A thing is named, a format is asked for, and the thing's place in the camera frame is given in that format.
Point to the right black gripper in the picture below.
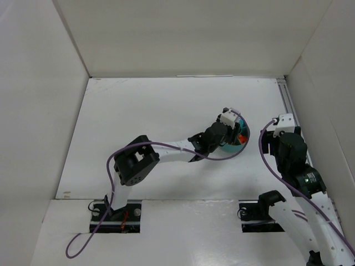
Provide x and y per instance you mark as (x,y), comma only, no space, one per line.
(265,142)

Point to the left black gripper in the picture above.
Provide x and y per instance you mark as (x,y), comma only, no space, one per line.
(236,133)

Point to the orange round dish lego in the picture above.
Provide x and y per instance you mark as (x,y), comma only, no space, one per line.
(242,139)

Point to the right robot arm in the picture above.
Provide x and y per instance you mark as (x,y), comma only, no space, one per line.
(316,230)

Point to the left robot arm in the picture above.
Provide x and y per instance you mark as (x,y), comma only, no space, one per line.
(133,164)

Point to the teal round divided container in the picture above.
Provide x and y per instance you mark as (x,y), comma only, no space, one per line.
(235,145)

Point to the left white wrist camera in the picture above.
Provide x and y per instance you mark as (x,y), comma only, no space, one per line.
(230,117)

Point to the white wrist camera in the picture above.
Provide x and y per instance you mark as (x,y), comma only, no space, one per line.
(285,124)
(230,117)

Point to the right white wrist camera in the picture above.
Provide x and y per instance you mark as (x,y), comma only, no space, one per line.
(285,124)

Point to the aluminium rail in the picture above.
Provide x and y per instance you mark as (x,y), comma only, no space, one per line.
(309,184)

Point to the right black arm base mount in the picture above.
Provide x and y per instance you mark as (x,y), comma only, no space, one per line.
(254,215)

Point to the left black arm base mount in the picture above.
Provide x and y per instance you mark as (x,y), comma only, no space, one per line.
(123,221)

